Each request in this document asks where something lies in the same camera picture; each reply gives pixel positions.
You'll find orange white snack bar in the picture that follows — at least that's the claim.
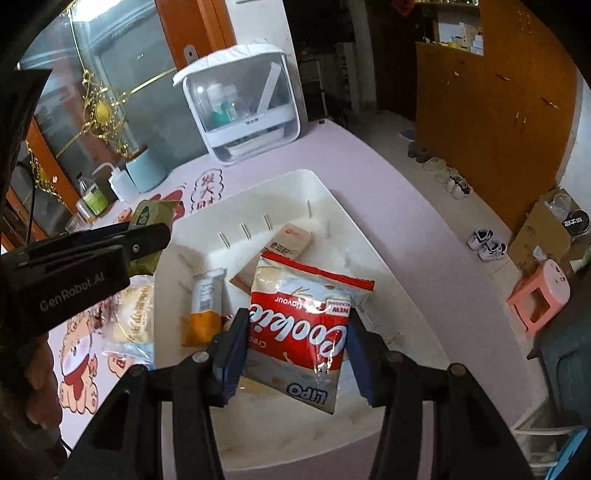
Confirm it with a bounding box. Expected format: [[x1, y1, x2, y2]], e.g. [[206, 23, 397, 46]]
[[180, 269, 225, 348]]

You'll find clear blue bread packet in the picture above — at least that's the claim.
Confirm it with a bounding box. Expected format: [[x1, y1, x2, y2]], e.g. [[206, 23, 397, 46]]
[[100, 275, 155, 370]]

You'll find grey slipper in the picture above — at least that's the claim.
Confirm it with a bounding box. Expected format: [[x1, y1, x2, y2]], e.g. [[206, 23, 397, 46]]
[[406, 141, 434, 162]]

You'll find white black sneaker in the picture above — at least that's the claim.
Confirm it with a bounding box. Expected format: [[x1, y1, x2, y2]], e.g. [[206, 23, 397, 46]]
[[466, 228, 495, 250], [445, 175, 472, 200], [478, 240, 509, 263]]

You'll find green label glass bottle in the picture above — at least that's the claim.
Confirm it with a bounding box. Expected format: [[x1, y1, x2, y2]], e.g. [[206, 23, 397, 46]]
[[76, 173, 109, 217]]

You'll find large gold door ornament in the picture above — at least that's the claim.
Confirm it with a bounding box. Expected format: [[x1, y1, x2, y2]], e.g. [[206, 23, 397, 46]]
[[69, 69, 134, 158]]

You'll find teal canister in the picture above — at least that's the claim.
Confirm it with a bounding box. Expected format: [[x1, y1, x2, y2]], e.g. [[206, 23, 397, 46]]
[[126, 147, 168, 193]]

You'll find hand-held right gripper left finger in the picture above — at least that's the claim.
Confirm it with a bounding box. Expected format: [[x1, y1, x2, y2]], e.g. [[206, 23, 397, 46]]
[[58, 308, 250, 480]]

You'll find green snack packet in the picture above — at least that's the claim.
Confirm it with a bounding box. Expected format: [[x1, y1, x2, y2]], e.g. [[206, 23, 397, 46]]
[[127, 199, 183, 278]]

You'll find red white cookie packet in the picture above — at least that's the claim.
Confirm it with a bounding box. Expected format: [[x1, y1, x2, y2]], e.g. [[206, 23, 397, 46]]
[[240, 251, 376, 415]]

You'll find dark grey bin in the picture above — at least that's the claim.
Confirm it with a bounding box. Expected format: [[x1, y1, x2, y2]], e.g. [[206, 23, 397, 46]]
[[526, 314, 591, 416]]

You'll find small gold door ornament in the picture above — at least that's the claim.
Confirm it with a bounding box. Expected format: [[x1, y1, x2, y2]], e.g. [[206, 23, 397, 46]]
[[25, 138, 61, 199]]

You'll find beige snack packet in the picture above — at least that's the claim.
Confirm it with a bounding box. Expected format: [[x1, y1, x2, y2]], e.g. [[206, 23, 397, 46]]
[[229, 224, 315, 296]]

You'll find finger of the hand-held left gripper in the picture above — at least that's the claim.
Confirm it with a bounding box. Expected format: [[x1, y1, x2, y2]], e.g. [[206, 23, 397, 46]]
[[121, 223, 172, 267]]

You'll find white plastic tray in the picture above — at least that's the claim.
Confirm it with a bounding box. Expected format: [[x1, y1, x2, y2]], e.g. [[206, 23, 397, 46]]
[[152, 170, 462, 467]]

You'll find white lidded storage box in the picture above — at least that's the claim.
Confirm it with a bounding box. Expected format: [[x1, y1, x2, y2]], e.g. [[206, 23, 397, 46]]
[[172, 41, 305, 166]]

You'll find clear squeeze bottle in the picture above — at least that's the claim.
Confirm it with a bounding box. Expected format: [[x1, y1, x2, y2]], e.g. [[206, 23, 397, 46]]
[[91, 162, 134, 203]]

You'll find pink plastic stool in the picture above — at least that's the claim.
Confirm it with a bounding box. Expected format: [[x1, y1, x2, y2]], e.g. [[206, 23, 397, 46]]
[[507, 259, 568, 337]]

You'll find cardboard box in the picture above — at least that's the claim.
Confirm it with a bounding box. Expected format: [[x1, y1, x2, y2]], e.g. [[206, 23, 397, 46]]
[[508, 187, 591, 278]]

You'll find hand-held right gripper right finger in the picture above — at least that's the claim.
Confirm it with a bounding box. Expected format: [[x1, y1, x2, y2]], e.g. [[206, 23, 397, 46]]
[[346, 316, 536, 480]]

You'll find white wire rack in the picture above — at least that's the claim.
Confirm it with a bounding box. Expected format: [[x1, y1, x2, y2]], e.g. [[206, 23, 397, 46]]
[[512, 406, 591, 480]]

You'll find white teal bottle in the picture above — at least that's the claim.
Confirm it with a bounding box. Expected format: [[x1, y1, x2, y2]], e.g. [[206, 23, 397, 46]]
[[205, 82, 229, 126]]

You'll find wooden cabinet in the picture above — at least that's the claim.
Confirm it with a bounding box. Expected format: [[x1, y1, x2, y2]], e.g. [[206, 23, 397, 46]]
[[416, 0, 580, 232]]

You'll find person's left hand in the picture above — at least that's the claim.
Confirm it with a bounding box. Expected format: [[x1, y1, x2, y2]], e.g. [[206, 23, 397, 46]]
[[18, 333, 64, 428]]

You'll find wooden glass sliding door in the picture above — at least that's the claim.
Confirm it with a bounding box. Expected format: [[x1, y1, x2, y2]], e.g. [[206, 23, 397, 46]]
[[18, 0, 236, 222]]

